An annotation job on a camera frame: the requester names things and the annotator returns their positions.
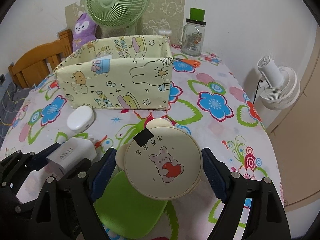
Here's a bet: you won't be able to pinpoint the white 45W charger box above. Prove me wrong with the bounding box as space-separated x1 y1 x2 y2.
47 138 97 176

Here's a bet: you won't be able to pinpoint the white round earbuds case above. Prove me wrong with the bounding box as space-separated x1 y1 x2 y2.
67 106 95 133

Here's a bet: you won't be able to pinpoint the cream round bunny mirror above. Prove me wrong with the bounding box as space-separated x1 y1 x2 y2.
116 119 203 200

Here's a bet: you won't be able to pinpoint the green flat plastic object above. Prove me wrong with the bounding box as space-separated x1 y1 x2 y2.
94 171 167 239

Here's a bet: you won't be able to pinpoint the blue plaid cloth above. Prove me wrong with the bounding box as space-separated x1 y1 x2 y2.
1 82 31 145

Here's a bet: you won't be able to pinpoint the wooden chair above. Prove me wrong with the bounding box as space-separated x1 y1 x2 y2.
8 29 73 88

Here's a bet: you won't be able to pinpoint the yellow cartoon storage box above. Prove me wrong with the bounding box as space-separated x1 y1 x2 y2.
54 35 174 110

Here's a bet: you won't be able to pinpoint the floral tablecloth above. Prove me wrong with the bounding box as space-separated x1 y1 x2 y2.
0 43 286 240

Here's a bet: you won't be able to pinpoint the white small fan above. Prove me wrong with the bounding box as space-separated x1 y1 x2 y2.
257 55 300 111

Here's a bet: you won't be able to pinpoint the purple plush rabbit toy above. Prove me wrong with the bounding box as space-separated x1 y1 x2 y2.
72 12 97 51

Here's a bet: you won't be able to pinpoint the glass jar with green lid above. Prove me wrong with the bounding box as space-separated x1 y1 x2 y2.
181 8 206 57

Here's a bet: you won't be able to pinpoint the green desk fan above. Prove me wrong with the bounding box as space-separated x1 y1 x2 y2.
85 0 149 35

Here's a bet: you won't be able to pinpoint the beige cartoon cardboard panel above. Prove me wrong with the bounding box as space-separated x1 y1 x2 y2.
65 0 185 45

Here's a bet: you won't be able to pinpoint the orange handled scissors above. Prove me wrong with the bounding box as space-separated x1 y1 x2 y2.
174 57 201 68

